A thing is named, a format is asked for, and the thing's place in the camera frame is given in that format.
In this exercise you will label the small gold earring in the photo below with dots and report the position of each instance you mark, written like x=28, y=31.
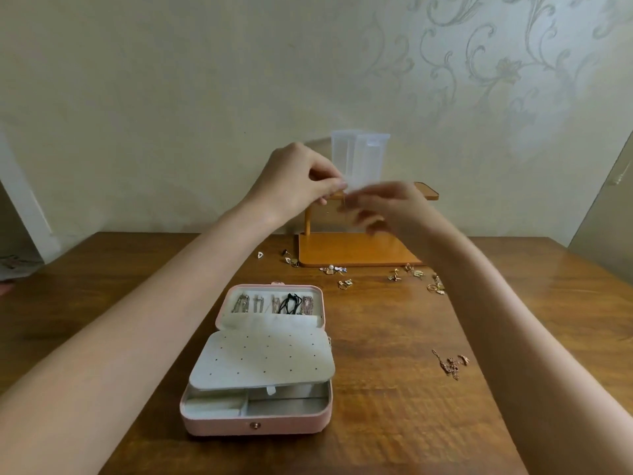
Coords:
x=342, y=200

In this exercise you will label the orange wooden jewelry stand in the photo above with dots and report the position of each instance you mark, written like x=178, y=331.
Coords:
x=346, y=249

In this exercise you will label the pink jewelry box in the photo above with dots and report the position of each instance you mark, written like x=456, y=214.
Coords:
x=296, y=420

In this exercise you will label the white perforated earring panel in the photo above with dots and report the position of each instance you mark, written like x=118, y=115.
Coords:
x=262, y=358

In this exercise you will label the person's right hand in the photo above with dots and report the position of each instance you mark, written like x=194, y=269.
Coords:
x=405, y=210

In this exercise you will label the pale door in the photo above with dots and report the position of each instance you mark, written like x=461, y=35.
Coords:
x=606, y=207

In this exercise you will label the person's left hand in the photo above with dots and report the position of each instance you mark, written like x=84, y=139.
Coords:
x=289, y=180

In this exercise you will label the person's right fingers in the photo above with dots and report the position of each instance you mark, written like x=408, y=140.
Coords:
x=366, y=202

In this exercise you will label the clear plastic container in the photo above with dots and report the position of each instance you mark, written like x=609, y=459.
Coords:
x=368, y=155

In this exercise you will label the printed paper sheet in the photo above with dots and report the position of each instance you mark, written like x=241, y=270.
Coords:
x=17, y=267

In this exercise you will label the person's right forearm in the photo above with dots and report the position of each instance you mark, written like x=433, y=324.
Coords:
x=519, y=341

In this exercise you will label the person's left forearm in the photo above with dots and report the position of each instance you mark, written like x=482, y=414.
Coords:
x=148, y=316

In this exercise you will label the scattered earrings group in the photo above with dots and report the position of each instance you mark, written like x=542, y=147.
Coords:
x=344, y=283

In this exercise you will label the person's left thumb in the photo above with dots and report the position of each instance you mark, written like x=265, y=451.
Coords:
x=327, y=184

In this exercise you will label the white door frame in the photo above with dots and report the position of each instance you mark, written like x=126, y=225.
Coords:
x=22, y=202

